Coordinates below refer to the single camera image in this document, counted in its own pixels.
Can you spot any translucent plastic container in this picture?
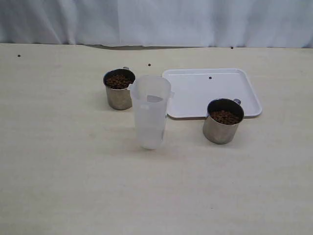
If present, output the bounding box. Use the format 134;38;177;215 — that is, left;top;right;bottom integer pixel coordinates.
128;75;174;150

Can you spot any white plastic tray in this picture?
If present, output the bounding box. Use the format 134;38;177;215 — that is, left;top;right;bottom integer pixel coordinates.
162;68;263;119

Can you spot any right steel cup with pellets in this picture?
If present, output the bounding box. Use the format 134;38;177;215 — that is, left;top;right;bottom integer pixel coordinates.
202;98;244;144

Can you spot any white backdrop curtain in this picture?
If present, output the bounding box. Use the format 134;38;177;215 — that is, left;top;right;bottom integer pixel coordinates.
0;0;313;47

